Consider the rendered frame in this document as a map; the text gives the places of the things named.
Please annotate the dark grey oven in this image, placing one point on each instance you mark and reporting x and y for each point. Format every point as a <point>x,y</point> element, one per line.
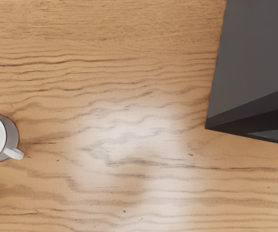
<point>252,62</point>

